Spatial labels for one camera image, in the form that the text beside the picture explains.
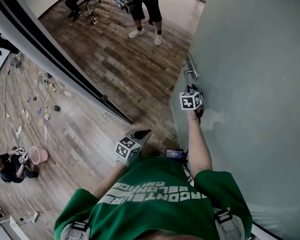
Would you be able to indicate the small dark oval object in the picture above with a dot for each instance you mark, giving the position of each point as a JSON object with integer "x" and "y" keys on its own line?
{"x": 34, "y": 99}

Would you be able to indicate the person's right forearm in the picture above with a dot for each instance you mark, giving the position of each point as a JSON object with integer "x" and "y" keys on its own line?
{"x": 200, "y": 146}

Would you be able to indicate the pink waste bin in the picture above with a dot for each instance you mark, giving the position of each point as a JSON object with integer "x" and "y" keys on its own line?
{"x": 43, "y": 155}

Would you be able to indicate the frosted glass door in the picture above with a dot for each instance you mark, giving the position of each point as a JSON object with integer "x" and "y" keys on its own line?
{"x": 252, "y": 84}

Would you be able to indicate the blue card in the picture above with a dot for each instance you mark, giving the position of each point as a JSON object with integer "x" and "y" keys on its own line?
{"x": 38, "y": 110}

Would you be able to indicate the white plug adapter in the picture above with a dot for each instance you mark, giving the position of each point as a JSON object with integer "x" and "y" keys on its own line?
{"x": 34, "y": 217}

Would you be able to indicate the small blue item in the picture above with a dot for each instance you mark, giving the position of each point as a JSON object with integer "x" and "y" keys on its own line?
{"x": 28, "y": 99}

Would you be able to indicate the person's head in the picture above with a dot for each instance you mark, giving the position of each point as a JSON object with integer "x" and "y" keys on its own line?
{"x": 170, "y": 236}

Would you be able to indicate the black cloth lump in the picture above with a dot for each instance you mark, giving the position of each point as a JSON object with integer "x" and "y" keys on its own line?
{"x": 49, "y": 75}

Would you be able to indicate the person's left forearm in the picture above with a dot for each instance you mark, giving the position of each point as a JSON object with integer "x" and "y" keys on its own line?
{"x": 110, "y": 181}

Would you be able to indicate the long white tube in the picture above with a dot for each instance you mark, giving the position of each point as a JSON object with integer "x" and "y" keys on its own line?
{"x": 45, "y": 132}

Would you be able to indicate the white power strip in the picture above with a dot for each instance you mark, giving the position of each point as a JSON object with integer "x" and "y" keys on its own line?
{"x": 19, "y": 131}

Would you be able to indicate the thin wooden stick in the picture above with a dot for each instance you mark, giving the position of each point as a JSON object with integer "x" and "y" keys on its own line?
{"x": 47, "y": 99}

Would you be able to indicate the grey mesh pouch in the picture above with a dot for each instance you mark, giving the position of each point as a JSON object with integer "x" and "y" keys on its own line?
{"x": 15, "y": 63}

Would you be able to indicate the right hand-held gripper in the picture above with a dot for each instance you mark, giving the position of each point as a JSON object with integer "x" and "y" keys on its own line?
{"x": 190, "y": 101}

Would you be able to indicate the person in green shirt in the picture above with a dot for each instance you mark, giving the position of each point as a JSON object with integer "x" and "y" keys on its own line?
{"x": 152, "y": 209}

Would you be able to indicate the white floor power socket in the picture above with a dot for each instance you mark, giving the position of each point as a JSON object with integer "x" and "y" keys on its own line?
{"x": 93, "y": 19}

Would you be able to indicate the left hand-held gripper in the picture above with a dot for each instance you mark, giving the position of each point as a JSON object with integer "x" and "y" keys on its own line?
{"x": 127, "y": 150}

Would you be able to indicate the green bottle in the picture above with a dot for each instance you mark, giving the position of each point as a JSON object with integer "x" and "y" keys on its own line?
{"x": 44, "y": 82}

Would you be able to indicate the black round object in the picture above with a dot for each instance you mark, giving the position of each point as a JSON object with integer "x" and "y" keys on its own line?
{"x": 56, "y": 108}

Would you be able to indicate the white crumpled item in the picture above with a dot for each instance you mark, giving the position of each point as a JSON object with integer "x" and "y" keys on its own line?
{"x": 47, "y": 117}

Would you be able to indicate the clear plastic bottle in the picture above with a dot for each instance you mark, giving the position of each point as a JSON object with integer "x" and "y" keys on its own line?
{"x": 68, "y": 93}

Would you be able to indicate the tan snack packet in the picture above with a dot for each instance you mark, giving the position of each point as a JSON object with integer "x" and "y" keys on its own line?
{"x": 52, "y": 87}

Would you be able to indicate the small black screen device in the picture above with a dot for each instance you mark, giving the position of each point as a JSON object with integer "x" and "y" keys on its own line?
{"x": 173, "y": 154}

